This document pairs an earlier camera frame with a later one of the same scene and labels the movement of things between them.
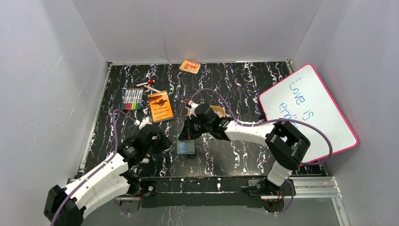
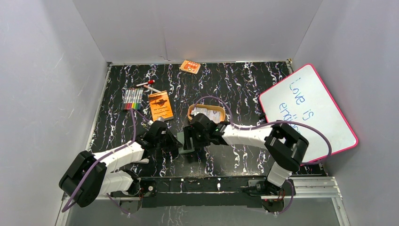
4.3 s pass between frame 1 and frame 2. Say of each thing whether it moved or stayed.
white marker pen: stayed
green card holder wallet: stayed
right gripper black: moved
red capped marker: stayed
